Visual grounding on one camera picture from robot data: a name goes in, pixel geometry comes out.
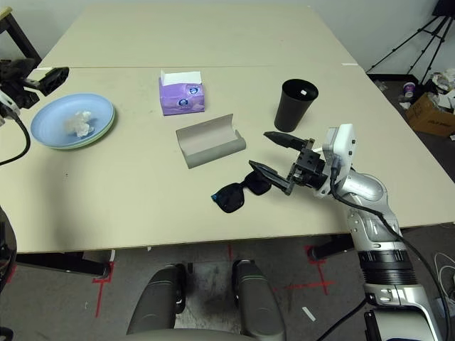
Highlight black table leg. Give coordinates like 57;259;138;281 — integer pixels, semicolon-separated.
311;232;356;260

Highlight white tissue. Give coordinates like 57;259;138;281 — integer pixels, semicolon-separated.
63;110;96;139

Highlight brown cardboard box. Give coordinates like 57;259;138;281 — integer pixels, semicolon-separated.
405;91;455;138

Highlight purple tissue pack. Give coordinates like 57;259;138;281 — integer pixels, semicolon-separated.
158;69;207;117

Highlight black left wrist camera cable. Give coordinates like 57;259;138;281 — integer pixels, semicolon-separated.
0;115;31;167

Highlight grey robot waist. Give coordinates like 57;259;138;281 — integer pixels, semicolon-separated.
117;328;285;341

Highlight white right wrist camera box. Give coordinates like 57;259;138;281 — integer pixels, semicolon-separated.
321;123;356;178

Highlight grey robot right leg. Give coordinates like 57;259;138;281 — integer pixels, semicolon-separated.
231;259;287;341

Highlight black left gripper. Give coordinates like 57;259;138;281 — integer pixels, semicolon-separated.
0;58;70;109

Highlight blue plastic plate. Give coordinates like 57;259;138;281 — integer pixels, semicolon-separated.
30;92;115;149

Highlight red tape mark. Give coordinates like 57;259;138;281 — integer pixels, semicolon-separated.
92;262;118;317
284;244;337;296

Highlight grey robot leg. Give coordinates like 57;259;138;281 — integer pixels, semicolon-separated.
231;259;287;341
126;262;189;337

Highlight grey glasses case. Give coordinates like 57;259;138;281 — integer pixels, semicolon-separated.
175;113;247;171

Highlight thin white cable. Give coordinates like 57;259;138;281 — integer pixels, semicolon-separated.
433;250;455;296

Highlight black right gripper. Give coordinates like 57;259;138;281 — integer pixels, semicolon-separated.
247;130;330;196

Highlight black tripod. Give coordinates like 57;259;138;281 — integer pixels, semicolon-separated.
368;0;455;86

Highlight green plastic plate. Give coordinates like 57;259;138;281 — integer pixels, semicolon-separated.
53;106;117;151

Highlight black sunglasses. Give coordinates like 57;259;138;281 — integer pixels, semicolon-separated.
210;170;277;215

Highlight crumpled paper trash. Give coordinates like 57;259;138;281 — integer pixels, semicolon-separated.
429;69;455;104

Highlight grey robot left leg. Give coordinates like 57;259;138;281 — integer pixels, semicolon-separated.
126;262;189;337

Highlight black plastic cup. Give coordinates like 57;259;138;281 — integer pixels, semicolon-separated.
273;78;320;133

